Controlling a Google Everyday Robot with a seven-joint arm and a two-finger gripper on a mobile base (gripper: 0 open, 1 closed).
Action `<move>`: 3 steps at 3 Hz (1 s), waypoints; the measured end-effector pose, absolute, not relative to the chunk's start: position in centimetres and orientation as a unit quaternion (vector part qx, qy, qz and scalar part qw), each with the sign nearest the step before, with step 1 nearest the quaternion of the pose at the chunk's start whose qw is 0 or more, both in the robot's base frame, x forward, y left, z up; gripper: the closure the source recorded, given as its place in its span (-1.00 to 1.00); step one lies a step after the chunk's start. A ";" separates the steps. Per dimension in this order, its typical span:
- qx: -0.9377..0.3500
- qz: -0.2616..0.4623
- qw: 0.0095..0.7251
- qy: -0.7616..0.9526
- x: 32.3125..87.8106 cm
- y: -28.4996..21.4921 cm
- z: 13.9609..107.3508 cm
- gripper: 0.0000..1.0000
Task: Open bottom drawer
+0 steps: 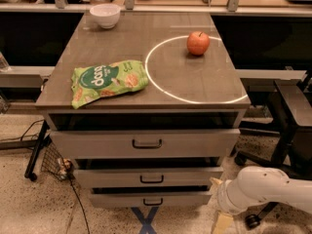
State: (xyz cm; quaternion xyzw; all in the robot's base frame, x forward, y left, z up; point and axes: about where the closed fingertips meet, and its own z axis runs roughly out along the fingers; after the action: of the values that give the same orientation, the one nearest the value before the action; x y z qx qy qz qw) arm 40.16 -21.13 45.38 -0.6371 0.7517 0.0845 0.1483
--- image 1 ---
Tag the foam gripper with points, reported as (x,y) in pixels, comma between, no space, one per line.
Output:
(224,194)

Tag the grey bottom drawer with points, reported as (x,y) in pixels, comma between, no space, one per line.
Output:
(157,199)

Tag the grey drawer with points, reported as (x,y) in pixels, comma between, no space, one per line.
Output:
(144,144)
(157,199)
(159,177)

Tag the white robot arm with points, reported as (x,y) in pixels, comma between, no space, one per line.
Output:
(256,186)

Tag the grey drawer cabinet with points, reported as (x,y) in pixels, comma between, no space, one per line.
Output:
(147,110)

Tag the grey top drawer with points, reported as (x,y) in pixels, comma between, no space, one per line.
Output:
(144,144)

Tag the grey middle drawer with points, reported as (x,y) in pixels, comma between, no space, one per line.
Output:
(159,177)

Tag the black office chair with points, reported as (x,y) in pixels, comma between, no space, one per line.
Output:
(290,107)

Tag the red apple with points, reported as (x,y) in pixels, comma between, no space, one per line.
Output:
(197,43)

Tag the green snack chip bag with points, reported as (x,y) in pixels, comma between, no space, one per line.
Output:
(103,81)

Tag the white ceramic bowl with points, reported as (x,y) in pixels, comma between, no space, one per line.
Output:
(105,15)

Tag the black wire basket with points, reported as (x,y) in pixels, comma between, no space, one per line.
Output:
(54,164)

